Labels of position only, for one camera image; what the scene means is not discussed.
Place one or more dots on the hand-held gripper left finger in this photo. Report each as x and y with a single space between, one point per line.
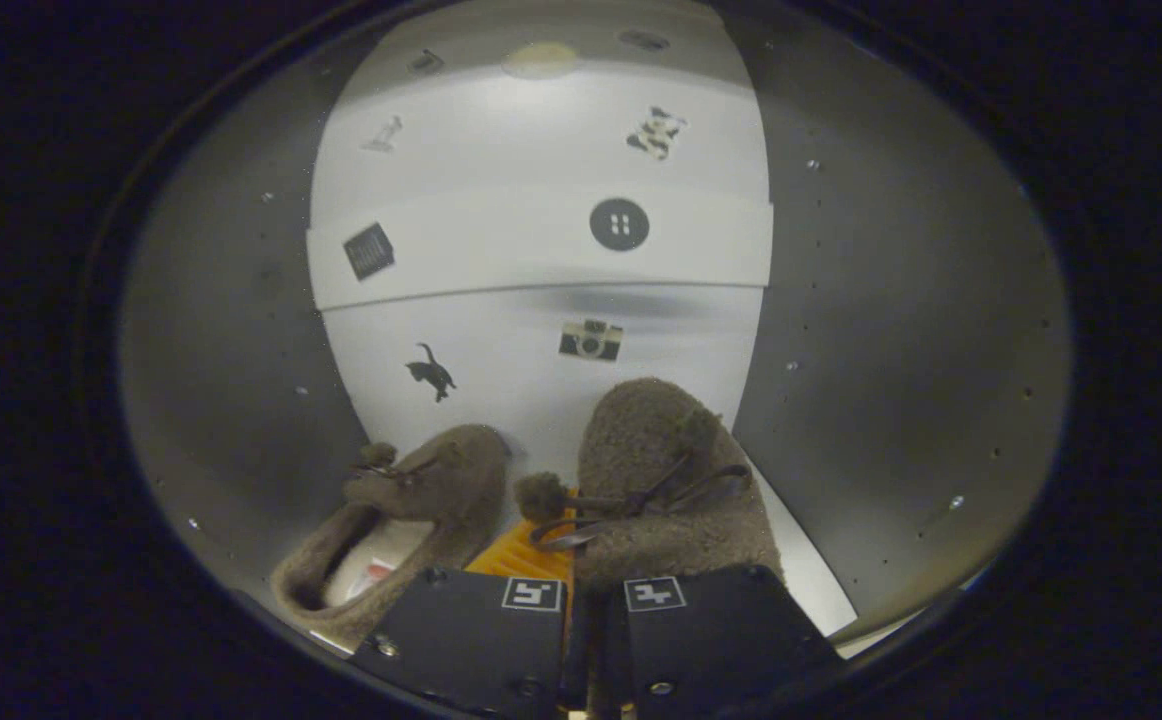
461 640

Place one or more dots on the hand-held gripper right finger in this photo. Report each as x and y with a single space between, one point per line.
721 640

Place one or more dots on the brown fuzzy shoe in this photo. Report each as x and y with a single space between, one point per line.
451 475
641 440

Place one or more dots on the dark grey shoe cabinet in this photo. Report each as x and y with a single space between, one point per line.
891 300

